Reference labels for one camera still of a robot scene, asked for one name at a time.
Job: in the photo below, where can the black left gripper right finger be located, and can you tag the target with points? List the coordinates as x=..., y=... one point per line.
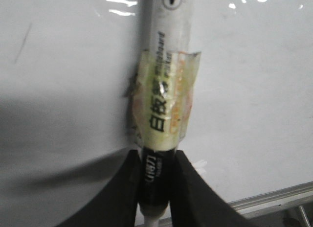
x=194, y=204

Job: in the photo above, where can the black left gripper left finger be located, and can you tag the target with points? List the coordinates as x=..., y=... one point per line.
x=116, y=204

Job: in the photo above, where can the white whiteboard marker with tape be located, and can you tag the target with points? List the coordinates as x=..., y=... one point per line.
x=162, y=100

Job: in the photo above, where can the whiteboard with aluminium frame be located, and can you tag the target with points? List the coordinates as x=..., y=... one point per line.
x=66, y=73

